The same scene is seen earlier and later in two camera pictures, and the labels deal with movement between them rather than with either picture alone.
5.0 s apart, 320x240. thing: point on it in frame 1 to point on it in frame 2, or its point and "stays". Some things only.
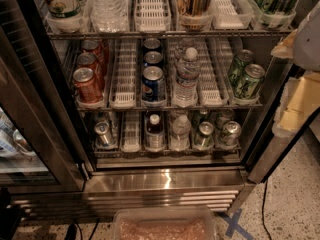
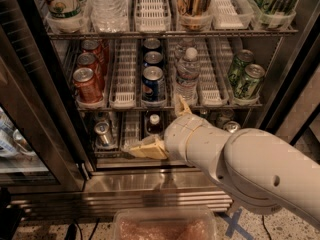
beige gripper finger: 286,47 to 180,106
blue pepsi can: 153,84 stays
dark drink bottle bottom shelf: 155,134 stays
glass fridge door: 40,149 stays
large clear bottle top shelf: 109,8 stays
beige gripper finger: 300,99 to 152,147
